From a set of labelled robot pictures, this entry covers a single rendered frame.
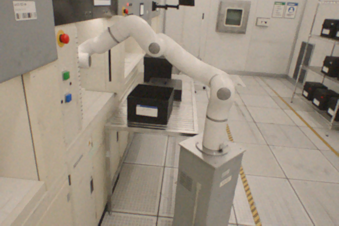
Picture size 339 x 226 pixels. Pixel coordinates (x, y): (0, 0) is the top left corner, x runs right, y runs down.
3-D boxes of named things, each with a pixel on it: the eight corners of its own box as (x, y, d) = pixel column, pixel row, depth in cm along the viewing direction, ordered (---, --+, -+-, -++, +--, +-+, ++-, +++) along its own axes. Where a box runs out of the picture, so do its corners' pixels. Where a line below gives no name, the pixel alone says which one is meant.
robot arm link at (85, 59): (66, 48, 131) (61, 56, 123) (91, 50, 132) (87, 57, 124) (69, 62, 136) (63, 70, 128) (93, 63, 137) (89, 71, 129)
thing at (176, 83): (181, 101, 199) (183, 86, 194) (146, 98, 199) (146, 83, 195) (181, 89, 227) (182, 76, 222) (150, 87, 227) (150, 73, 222)
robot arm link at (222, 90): (226, 113, 138) (233, 72, 129) (230, 129, 120) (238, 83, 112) (205, 111, 138) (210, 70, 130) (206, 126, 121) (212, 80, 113)
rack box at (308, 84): (299, 94, 418) (303, 80, 408) (316, 96, 416) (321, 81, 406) (306, 101, 390) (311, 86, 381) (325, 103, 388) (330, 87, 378)
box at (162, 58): (171, 83, 240) (173, 59, 230) (142, 81, 240) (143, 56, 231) (172, 75, 266) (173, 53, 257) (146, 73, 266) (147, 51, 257)
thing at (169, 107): (126, 120, 162) (126, 96, 155) (137, 104, 187) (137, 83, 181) (167, 125, 158) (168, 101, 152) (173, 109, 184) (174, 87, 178)
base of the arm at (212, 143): (235, 148, 139) (241, 119, 132) (214, 160, 127) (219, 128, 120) (210, 134, 152) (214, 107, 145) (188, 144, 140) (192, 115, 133)
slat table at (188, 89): (187, 223, 180) (199, 133, 152) (107, 215, 182) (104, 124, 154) (186, 134, 300) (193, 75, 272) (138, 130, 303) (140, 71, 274)
